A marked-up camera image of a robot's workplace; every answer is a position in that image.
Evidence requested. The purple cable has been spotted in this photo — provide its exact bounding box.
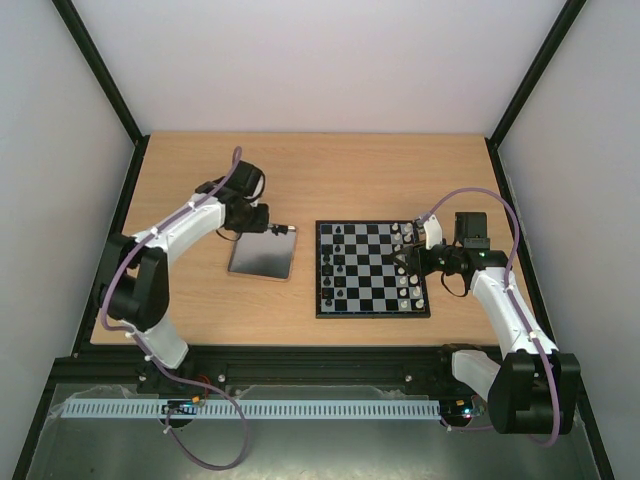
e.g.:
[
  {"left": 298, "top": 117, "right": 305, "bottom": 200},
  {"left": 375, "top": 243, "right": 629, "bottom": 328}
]
[
  {"left": 419, "top": 187, "right": 564, "bottom": 446},
  {"left": 99, "top": 145, "right": 250, "bottom": 470}
]

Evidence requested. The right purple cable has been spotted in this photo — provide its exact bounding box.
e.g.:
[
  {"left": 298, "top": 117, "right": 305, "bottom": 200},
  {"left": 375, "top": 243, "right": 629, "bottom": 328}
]
[{"left": 419, "top": 187, "right": 564, "bottom": 446}]

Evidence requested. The black rook piece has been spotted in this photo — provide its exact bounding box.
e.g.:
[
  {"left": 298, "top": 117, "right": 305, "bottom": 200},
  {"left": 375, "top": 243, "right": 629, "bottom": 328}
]
[{"left": 269, "top": 224, "right": 295, "bottom": 235}]

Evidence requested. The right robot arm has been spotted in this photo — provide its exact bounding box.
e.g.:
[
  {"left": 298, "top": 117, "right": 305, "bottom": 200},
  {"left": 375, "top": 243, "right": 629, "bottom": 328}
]
[{"left": 392, "top": 212, "right": 581, "bottom": 440}]

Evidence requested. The white slotted cable duct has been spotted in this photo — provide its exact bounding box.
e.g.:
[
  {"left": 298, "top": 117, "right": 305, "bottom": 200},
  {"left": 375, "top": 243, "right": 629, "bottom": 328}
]
[{"left": 61, "top": 398, "right": 441, "bottom": 421}]

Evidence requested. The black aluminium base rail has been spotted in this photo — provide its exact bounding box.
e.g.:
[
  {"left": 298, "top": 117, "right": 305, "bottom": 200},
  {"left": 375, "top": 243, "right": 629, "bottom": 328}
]
[{"left": 46, "top": 344, "right": 471, "bottom": 398}]

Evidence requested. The metal tray wooden rim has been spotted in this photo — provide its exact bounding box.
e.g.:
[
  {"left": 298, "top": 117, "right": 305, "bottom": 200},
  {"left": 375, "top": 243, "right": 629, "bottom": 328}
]
[{"left": 227, "top": 225, "right": 298, "bottom": 280}]

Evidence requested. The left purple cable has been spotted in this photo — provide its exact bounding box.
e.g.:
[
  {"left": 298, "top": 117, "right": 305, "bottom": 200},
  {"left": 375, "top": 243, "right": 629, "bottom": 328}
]
[{"left": 99, "top": 145, "right": 250, "bottom": 470}]

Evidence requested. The black white chessboard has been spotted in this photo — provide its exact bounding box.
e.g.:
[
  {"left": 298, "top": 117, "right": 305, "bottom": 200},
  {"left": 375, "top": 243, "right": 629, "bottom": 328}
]
[{"left": 315, "top": 220, "right": 431, "bottom": 319}]

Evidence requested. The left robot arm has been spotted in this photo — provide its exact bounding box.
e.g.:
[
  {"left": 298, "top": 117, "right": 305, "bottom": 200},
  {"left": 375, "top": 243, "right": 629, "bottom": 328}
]
[{"left": 92, "top": 159, "right": 269, "bottom": 369}]

